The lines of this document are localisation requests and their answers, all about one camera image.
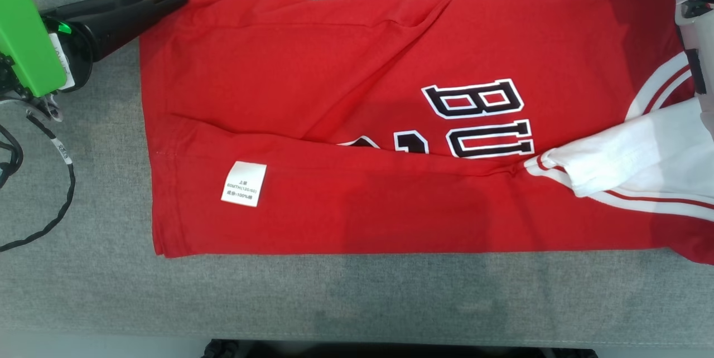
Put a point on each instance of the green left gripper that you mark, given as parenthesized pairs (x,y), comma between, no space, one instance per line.
(28,40)

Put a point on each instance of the red jersey with white sleeves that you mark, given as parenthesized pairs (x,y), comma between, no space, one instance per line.
(334,68)

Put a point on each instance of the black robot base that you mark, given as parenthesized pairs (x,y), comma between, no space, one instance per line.
(390,351)

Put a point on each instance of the grey fabric sofa seat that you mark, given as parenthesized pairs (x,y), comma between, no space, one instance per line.
(334,302)

